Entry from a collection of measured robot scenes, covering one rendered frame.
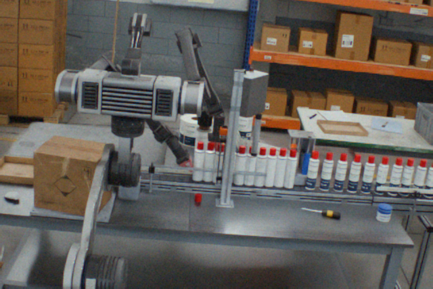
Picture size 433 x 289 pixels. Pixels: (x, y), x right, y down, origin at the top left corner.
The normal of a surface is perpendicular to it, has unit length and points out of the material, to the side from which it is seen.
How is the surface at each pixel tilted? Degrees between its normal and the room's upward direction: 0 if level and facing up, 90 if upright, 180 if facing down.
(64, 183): 90
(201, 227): 0
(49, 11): 90
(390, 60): 91
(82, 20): 90
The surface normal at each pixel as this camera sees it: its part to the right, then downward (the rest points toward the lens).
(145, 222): 0.10, -0.95
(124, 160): -0.03, 0.30
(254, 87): 0.83, 0.25
